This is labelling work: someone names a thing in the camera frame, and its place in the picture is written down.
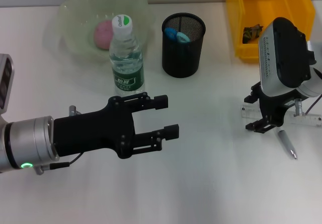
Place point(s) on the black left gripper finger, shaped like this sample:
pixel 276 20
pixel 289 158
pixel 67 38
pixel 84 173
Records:
pixel 161 102
pixel 172 132

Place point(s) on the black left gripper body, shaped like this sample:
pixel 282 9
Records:
pixel 95 131

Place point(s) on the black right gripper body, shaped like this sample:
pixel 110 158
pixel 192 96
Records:
pixel 273 108

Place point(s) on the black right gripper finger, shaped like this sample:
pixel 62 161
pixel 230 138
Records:
pixel 252 93
pixel 259 127

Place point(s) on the white grey pen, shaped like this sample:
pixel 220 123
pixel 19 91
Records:
pixel 286 143

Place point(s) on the transparent plastic ruler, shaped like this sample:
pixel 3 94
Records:
pixel 307 118

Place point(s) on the clear green-label water bottle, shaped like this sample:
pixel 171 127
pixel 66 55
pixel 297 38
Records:
pixel 127 65

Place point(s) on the green plastic wrapper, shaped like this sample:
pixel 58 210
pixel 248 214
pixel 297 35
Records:
pixel 250 34

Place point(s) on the blue scissors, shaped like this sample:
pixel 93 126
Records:
pixel 176 35

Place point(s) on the pink toy peach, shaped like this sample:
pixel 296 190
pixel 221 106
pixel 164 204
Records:
pixel 101 36

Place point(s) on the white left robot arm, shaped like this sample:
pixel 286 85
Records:
pixel 27 141

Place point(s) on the black mesh pen holder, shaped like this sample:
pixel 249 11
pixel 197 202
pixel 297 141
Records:
pixel 181 58

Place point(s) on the translucent green plastic fruit bowl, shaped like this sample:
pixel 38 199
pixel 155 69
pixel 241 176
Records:
pixel 75 32

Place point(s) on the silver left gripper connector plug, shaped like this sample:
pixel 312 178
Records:
pixel 73 110

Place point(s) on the yellow plastic bin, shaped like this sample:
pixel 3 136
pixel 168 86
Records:
pixel 246 7

